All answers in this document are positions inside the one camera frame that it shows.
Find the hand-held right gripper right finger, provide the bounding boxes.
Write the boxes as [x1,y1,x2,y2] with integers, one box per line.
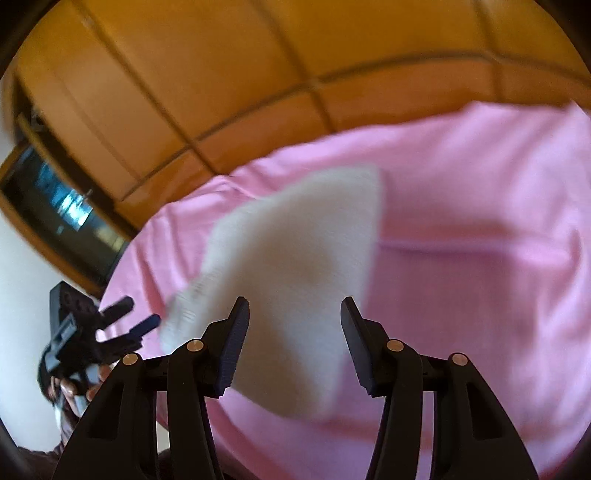
[340,296,540,480]

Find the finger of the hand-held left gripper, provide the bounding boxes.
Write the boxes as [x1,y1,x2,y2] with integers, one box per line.
[95,313,162,366]
[98,296,136,329]

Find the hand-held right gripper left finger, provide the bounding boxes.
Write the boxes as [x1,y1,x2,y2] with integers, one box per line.
[52,296,251,480]

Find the white knitted garment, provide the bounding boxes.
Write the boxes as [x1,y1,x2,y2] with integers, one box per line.
[159,166,384,422]

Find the person's left hand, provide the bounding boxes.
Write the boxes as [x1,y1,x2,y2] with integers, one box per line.
[46,367,106,418]

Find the wooden cabinet with glass door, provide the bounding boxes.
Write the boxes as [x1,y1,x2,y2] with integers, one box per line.
[0,115,134,296]

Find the pink bed sheet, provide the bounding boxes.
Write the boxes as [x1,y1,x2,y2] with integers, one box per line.
[99,102,591,480]

